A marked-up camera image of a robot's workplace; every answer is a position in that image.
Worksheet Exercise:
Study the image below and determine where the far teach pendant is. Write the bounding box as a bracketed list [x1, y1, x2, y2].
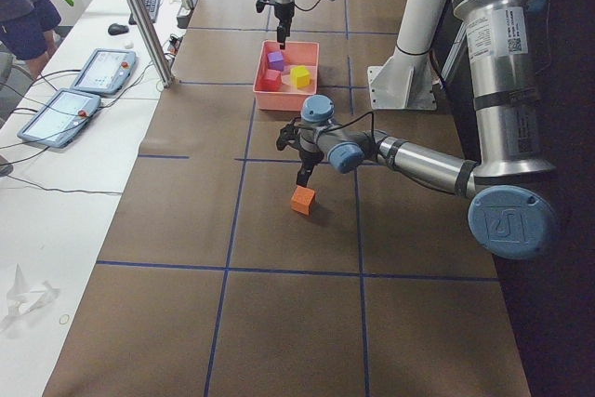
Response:
[71, 48, 137, 96]

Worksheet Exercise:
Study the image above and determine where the near teach pendant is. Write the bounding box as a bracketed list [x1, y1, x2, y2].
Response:
[18, 88, 101, 148]

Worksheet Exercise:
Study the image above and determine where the aluminium frame post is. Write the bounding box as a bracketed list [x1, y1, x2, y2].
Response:
[126, 0, 174, 88]

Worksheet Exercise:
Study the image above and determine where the teach pendant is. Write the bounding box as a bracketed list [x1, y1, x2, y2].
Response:
[71, 48, 137, 96]
[18, 88, 101, 148]

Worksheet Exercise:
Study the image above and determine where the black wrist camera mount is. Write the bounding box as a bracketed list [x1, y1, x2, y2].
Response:
[256, 0, 275, 13]

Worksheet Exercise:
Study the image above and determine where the pink plastic bin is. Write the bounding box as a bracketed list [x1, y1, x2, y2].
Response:
[253, 40, 319, 112]

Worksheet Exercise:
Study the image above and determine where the red foam block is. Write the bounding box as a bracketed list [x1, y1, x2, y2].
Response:
[262, 69, 283, 92]

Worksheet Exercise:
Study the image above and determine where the black computer mouse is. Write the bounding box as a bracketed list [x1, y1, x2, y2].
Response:
[108, 23, 129, 36]

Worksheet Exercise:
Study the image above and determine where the yellow foam block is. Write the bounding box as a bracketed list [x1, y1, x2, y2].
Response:
[290, 65, 311, 88]

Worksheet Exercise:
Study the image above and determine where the orange foam block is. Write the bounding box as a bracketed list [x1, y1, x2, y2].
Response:
[290, 186, 316, 216]

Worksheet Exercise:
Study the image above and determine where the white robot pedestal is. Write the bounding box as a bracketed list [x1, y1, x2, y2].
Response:
[368, 0, 446, 111]

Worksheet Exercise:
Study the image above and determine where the purple foam block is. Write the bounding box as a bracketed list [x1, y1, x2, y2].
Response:
[267, 50, 285, 73]

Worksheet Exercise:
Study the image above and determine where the person in dark clothes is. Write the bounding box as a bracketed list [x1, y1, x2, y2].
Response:
[1, 0, 61, 78]

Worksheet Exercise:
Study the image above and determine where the crumpled white paper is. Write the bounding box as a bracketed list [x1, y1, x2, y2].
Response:
[1, 264, 60, 332]

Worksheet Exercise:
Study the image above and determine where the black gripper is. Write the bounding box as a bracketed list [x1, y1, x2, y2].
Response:
[274, 2, 294, 49]
[296, 148, 324, 188]

